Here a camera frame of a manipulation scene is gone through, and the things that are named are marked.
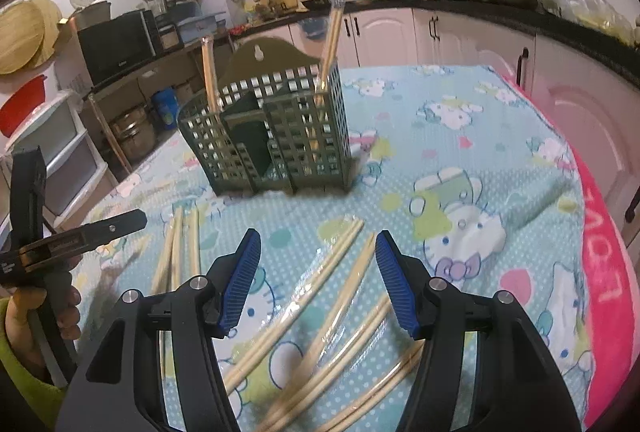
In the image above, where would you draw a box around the blue plastic bag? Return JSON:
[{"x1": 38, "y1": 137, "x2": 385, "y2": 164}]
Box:
[{"x1": 299, "y1": 16, "x2": 332, "y2": 41}]

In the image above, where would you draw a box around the green slotted utensil basket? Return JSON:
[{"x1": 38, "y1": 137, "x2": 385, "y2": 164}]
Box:
[{"x1": 177, "y1": 33, "x2": 351, "y2": 199}]

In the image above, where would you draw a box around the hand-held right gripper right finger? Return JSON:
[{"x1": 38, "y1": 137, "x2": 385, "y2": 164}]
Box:
[{"x1": 374, "y1": 230, "x2": 584, "y2": 432}]

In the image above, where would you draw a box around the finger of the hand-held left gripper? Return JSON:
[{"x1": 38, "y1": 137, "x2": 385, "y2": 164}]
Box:
[
  {"x1": 9, "y1": 147, "x2": 49, "y2": 257},
  {"x1": 50, "y1": 209, "x2": 149, "y2": 259}
]

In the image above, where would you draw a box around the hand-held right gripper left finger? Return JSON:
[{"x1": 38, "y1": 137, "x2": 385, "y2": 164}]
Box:
[{"x1": 54, "y1": 228, "x2": 263, "y2": 432}]

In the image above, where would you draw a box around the black kitchen countertop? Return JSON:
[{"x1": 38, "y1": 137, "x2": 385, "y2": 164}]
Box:
[{"x1": 227, "y1": 0, "x2": 640, "y2": 91}]

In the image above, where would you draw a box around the round bamboo board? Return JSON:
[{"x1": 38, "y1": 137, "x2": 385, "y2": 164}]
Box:
[{"x1": 0, "y1": 0, "x2": 64, "y2": 76}]

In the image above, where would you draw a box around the steel stock pot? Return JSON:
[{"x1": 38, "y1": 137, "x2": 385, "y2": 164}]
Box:
[{"x1": 107, "y1": 103, "x2": 159, "y2": 163}]

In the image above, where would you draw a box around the black microwave oven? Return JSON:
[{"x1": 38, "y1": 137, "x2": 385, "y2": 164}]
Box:
[{"x1": 75, "y1": 9, "x2": 162, "y2": 86}]

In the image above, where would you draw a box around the person's left forearm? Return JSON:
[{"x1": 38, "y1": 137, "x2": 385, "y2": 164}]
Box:
[{"x1": 0, "y1": 297, "x2": 68, "y2": 419}]

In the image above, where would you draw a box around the red plastic basin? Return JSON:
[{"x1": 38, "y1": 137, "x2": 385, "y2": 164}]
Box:
[{"x1": 0, "y1": 74, "x2": 49, "y2": 139}]

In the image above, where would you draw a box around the white plastic drawer unit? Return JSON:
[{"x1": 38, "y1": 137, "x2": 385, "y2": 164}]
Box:
[{"x1": 0, "y1": 90, "x2": 109, "y2": 233}]

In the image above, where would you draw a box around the pink fleece blanket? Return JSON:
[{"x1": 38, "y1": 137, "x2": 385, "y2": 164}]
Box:
[{"x1": 492, "y1": 70, "x2": 640, "y2": 432}]

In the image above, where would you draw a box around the blender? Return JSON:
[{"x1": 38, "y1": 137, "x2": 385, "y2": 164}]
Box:
[{"x1": 142, "y1": 0, "x2": 177, "y2": 18}]

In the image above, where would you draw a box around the blue plastic container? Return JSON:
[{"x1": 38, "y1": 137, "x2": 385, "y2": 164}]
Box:
[{"x1": 175, "y1": 9, "x2": 229, "y2": 46}]

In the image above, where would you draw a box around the blue canister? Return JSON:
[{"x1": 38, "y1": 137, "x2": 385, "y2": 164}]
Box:
[{"x1": 151, "y1": 89, "x2": 180, "y2": 133}]

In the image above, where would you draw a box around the cartoon cat printed blanket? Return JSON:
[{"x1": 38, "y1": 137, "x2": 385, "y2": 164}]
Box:
[{"x1": 75, "y1": 64, "x2": 597, "y2": 432}]

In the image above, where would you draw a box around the long wooden chopstick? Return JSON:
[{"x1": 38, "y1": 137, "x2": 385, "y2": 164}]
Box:
[
  {"x1": 315, "y1": 0, "x2": 341, "y2": 113},
  {"x1": 206, "y1": 36, "x2": 222, "y2": 111},
  {"x1": 200, "y1": 38, "x2": 215, "y2": 113},
  {"x1": 319, "y1": 0, "x2": 347, "y2": 110}
]

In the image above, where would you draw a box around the person's left hand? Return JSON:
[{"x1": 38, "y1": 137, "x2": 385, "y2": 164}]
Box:
[{"x1": 4, "y1": 287, "x2": 83, "y2": 381}]

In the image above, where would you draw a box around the wooden storage shelf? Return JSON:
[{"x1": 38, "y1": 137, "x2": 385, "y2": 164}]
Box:
[{"x1": 54, "y1": 32, "x2": 237, "y2": 185}]

